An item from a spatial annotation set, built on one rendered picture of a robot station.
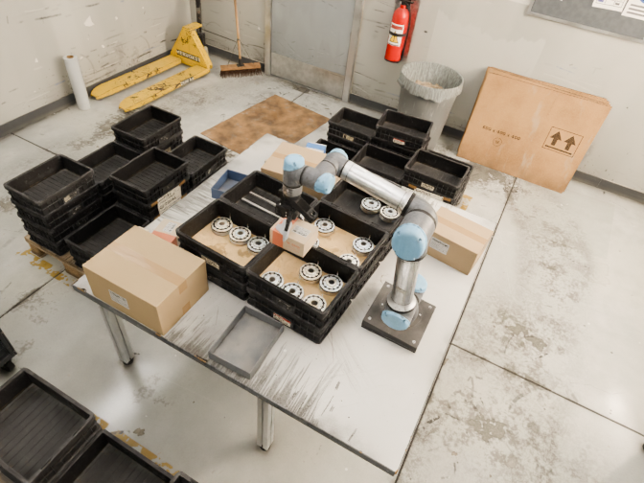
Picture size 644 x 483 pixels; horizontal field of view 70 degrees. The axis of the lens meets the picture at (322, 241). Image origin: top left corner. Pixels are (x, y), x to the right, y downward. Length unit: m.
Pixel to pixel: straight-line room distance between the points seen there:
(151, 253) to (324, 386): 0.93
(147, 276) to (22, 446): 0.79
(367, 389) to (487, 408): 1.12
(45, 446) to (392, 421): 1.34
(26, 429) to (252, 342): 0.94
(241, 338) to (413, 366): 0.74
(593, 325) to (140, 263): 2.90
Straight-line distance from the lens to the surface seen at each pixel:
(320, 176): 1.63
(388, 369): 2.02
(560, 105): 4.55
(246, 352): 1.99
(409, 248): 1.58
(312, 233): 1.86
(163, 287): 1.98
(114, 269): 2.09
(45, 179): 3.39
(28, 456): 2.23
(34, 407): 2.32
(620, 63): 4.59
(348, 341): 2.05
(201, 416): 2.66
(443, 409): 2.82
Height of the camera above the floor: 2.40
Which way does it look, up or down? 44 degrees down
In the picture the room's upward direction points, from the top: 8 degrees clockwise
